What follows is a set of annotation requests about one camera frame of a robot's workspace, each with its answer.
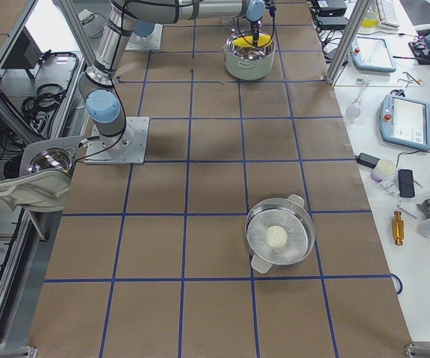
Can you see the pale green electric pot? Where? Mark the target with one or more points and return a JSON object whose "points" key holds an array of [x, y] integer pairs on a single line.
{"points": [[248, 64]]}

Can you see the white steamed bun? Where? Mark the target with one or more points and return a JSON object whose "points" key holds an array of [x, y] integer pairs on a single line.
{"points": [[276, 236]]}

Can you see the far blue teach pendant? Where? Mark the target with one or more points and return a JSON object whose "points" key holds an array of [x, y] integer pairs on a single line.
{"points": [[372, 54]]}

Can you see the white keyboard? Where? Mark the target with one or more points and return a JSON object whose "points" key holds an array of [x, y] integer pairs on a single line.
{"points": [[387, 14]]}

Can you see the gold metal cylinder tool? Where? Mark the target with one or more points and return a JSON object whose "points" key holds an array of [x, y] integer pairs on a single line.
{"points": [[398, 228]]}

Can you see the black power adapter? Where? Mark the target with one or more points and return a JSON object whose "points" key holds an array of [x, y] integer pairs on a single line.
{"points": [[367, 160]]}

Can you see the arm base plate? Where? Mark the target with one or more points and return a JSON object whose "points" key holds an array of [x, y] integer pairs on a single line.
{"points": [[146, 36], [131, 148]]}

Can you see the clear light bulb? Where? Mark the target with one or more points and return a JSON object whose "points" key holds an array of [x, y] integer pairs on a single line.
{"points": [[353, 111]]}

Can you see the black scissors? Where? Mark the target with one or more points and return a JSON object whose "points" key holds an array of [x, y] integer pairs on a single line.
{"points": [[398, 92]]}

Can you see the aluminium frame post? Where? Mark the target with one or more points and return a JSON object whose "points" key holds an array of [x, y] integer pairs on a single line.
{"points": [[357, 15]]}

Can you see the black smartphone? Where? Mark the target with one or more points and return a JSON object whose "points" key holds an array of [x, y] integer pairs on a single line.
{"points": [[406, 183]]}

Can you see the near blue teach pendant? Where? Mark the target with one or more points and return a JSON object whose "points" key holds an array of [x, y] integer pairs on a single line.
{"points": [[405, 122]]}

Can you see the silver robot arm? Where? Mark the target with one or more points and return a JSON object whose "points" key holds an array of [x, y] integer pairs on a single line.
{"points": [[126, 93]]}

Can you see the white paper cup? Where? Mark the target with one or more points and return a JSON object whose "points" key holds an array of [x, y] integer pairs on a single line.
{"points": [[383, 169]]}

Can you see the blue teach pendant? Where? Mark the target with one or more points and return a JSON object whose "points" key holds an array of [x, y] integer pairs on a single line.
{"points": [[372, 54], [405, 122]]}

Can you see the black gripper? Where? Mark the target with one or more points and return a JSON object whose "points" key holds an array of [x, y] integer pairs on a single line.
{"points": [[254, 30]]}

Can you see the stainless steel steamer pot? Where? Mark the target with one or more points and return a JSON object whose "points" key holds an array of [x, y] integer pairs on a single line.
{"points": [[289, 213]]}

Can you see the yellow plastic corn cob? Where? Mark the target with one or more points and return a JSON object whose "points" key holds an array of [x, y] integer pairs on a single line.
{"points": [[246, 41]]}

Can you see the metal bowl on chair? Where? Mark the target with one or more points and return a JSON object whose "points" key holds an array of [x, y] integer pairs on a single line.
{"points": [[51, 158]]}

